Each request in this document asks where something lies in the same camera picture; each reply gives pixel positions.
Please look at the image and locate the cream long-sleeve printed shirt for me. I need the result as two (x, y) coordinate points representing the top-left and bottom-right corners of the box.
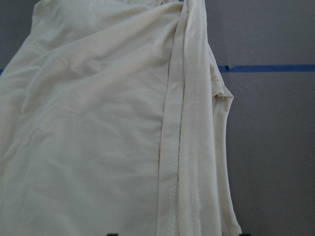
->
(0, 0), (242, 236)

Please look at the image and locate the brown table mat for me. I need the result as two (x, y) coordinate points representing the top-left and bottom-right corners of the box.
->
(0, 0), (315, 236)

